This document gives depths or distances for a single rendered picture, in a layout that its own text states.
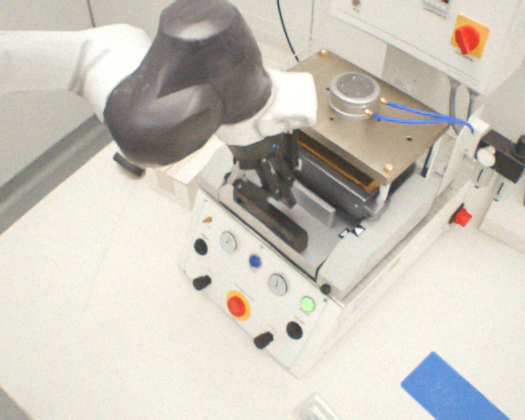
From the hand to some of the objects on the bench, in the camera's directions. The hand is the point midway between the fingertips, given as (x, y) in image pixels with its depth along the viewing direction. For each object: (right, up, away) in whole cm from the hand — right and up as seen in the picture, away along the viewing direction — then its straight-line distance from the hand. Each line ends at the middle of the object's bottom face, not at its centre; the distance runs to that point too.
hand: (282, 191), depth 79 cm
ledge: (+88, -17, +22) cm, 92 cm away
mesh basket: (-6, +34, +63) cm, 72 cm away
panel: (-9, -24, +15) cm, 30 cm away
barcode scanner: (-30, +11, +44) cm, 54 cm away
